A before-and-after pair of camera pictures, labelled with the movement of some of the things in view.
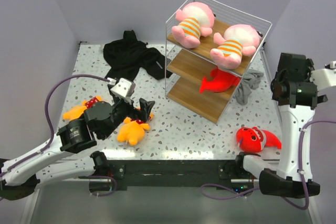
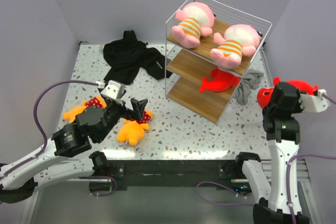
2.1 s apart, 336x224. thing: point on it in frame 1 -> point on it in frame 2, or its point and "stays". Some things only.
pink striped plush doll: (237, 40) stays
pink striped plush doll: (197, 19) stays
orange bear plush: (132, 130) stays
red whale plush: (220, 82) stays
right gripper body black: (308, 67) -> (296, 106)
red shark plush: (252, 139) -> (264, 95)
